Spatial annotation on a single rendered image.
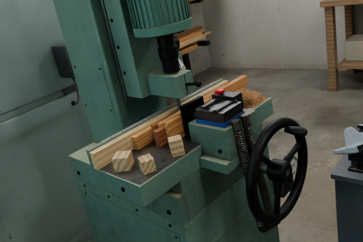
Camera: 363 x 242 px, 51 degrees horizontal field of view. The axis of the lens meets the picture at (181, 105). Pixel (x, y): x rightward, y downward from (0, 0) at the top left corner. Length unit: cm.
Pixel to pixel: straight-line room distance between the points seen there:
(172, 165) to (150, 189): 9
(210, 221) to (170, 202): 16
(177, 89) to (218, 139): 22
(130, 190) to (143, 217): 27
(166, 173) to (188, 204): 13
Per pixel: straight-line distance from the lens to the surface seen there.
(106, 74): 126
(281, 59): 474
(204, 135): 104
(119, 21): 119
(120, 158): 101
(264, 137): 97
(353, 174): 155
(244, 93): 130
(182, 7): 109
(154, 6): 107
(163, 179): 99
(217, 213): 120
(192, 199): 109
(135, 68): 120
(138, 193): 96
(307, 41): 456
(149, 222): 122
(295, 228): 217
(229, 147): 101
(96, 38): 124
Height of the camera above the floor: 137
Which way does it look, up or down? 20 degrees down
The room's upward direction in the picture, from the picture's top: 11 degrees counter-clockwise
